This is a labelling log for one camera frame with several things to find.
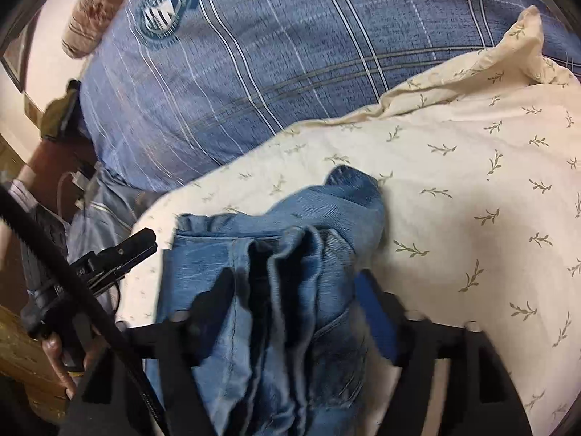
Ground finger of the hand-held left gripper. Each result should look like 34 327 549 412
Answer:
91 270 125 296
88 229 158 278

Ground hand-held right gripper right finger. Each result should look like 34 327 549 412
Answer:
354 270 532 436

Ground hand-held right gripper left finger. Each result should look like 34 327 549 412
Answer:
59 275 237 436

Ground blue denim pants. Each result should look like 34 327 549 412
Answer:
157 166 386 436

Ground person's left hand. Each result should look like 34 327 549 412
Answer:
41 331 92 400

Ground grey-blue striped cloth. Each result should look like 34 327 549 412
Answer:
68 166 155 314

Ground cream leaf-print bed sheet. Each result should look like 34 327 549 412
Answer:
115 7 581 436

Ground brown wooden headboard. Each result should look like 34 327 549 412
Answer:
18 138 98 223

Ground olive green object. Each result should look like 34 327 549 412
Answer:
40 79 82 141

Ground blue plaid pillow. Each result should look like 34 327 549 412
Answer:
79 0 568 191

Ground beige patterned pillow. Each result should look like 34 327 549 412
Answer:
61 0 150 60

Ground black cable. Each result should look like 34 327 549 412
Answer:
0 184 171 436

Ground white charger cable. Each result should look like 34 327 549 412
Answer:
57 170 89 219

